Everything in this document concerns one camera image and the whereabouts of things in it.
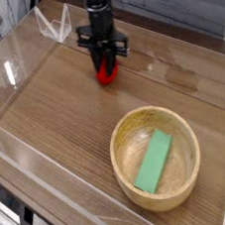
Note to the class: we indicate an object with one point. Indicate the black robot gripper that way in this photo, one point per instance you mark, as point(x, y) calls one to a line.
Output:
point(100, 34)

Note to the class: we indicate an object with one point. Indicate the green rectangular block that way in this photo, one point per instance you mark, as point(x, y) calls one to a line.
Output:
point(154, 160)

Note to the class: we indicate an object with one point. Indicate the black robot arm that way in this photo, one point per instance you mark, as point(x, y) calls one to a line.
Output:
point(102, 40)

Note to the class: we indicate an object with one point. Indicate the red toy strawberry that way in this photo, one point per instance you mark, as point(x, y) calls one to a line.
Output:
point(103, 76)

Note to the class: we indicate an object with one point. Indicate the clear acrylic corner bracket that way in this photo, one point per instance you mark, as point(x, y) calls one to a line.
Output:
point(57, 30)

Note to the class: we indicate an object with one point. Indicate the wooden bowl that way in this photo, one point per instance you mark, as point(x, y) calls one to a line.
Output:
point(128, 145)

